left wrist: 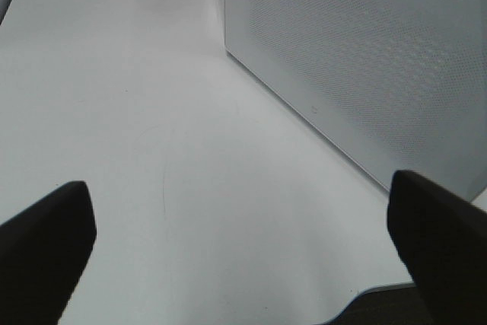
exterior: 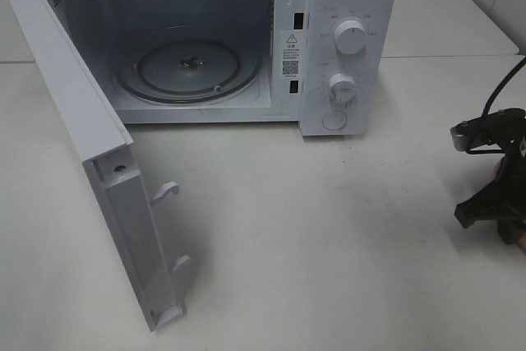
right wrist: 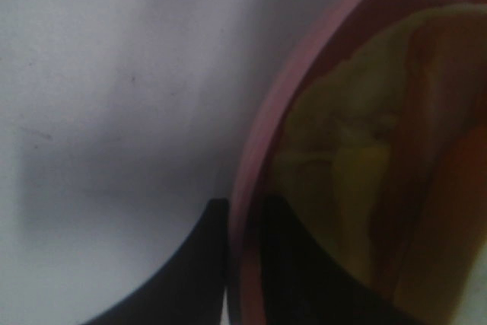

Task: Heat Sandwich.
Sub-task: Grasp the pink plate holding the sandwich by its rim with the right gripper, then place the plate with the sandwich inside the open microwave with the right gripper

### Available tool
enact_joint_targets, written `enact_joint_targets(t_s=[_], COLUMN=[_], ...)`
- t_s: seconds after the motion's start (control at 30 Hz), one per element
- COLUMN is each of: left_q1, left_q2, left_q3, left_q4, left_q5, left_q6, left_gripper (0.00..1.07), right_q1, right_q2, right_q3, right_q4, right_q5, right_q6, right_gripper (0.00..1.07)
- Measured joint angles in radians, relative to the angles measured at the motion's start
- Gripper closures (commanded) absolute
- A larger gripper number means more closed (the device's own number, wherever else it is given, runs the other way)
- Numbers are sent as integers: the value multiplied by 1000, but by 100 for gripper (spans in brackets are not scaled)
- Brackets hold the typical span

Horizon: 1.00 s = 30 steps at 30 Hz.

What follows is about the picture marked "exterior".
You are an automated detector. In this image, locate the white microwave door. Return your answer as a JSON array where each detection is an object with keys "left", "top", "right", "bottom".
[{"left": 8, "top": 0, "right": 191, "bottom": 331}]

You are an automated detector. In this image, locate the white bread sandwich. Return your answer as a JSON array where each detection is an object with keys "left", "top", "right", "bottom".
[{"left": 516, "top": 233, "right": 526, "bottom": 253}]

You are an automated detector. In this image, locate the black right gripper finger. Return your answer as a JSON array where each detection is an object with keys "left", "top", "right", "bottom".
[{"left": 454, "top": 186, "right": 510, "bottom": 244}]

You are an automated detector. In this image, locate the upper white microwave knob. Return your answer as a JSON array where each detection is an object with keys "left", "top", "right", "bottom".
[{"left": 334, "top": 18, "right": 367, "bottom": 55}]

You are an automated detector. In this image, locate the white microwave knob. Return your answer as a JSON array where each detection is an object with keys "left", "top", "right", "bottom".
[
  {"left": 334, "top": 18, "right": 367, "bottom": 55},
  {"left": 329, "top": 73, "right": 357, "bottom": 104}
]

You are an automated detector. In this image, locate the lower white microwave knob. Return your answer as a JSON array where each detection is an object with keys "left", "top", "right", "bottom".
[{"left": 329, "top": 73, "right": 357, "bottom": 104}]

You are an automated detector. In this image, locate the white warning label sticker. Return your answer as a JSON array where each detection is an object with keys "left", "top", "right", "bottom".
[{"left": 278, "top": 30, "right": 304, "bottom": 78}]

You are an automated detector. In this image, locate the white microwave oven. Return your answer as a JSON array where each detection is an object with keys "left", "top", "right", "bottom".
[{"left": 12, "top": 0, "right": 399, "bottom": 138}]

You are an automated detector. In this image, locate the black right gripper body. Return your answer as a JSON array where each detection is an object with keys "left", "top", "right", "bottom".
[{"left": 490, "top": 136, "right": 525, "bottom": 219}]

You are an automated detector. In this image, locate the round door release button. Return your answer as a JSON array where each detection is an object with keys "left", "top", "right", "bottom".
[{"left": 322, "top": 110, "right": 348, "bottom": 130}]

